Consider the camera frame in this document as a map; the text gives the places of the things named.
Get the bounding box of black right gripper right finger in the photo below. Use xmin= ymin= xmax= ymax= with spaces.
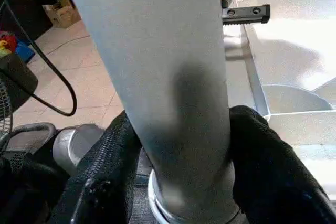
xmin=228 ymin=105 xmax=336 ymax=224

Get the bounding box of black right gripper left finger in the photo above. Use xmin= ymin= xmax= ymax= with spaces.
xmin=47 ymin=110 xmax=142 ymax=224

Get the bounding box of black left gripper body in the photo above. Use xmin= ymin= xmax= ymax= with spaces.
xmin=222 ymin=5 xmax=271 ymax=26

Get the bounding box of white plastic table top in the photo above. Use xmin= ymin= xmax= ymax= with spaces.
xmin=220 ymin=0 xmax=336 ymax=201

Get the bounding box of white plastic table leg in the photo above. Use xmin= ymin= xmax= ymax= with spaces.
xmin=59 ymin=0 xmax=242 ymax=224

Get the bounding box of white rounded machine part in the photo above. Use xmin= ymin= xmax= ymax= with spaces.
xmin=52 ymin=124 xmax=106 ymax=175

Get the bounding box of black fan with grille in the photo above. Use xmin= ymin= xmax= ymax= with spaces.
xmin=0 ymin=51 xmax=57 ymax=183

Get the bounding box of red and blue toy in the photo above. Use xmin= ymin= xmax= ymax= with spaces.
xmin=0 ymin=31 xmax=36 ymax=65

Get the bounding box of brown cardboard box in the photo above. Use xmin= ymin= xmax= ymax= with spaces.
xmin=43 ymin=0 xmax=82 ymax=28

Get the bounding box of black cable on floor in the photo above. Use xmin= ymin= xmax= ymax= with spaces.
xmin=0 ymin=0 xmax=78 ymax=117

